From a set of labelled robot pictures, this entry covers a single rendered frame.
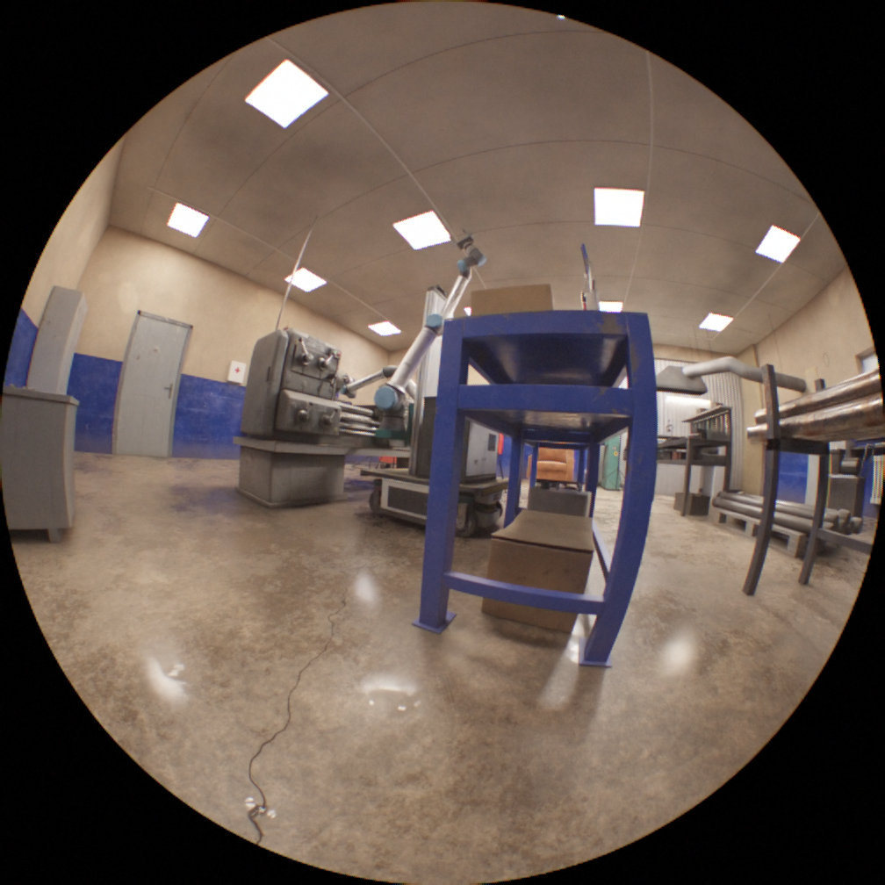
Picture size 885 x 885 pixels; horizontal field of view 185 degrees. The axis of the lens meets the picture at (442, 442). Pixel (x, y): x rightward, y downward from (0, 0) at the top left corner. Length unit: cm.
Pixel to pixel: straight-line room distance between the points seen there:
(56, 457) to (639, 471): 187
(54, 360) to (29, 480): 279
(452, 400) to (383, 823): 85
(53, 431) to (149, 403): 368
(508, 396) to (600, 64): 291
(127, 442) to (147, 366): 117
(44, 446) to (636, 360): 193
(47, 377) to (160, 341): 210
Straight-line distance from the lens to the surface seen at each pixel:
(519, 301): 74
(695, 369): 585
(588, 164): 340
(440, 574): 73
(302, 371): 218
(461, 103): 303
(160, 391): 505
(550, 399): 62
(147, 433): 501
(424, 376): 196
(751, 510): 276
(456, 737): 59
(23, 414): 150
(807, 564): 178
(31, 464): 150
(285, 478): 209
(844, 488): 397
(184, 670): 75
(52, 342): 426
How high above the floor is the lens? 50
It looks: 2 degrees up
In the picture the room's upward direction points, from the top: 5 degrees clockwise
